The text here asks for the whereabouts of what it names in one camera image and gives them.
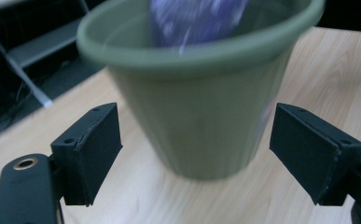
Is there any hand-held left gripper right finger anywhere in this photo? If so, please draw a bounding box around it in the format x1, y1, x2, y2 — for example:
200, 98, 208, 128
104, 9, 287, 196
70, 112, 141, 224
269, 102, 361, 207

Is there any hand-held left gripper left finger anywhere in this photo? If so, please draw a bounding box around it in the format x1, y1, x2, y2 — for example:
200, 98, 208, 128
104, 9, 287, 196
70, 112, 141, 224
50, 102, 123, 207

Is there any green plastic trash bin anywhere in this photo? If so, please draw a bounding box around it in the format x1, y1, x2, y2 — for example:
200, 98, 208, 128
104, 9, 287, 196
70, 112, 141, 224
76, 0, 326, 181

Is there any purple plastic trash bag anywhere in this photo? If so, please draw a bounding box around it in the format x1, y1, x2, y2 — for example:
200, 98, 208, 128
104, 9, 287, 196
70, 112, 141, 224
149, 0, 251, 58

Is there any white metal stand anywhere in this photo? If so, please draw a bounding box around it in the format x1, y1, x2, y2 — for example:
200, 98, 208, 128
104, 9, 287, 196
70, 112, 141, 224
0, 0, 90, 109

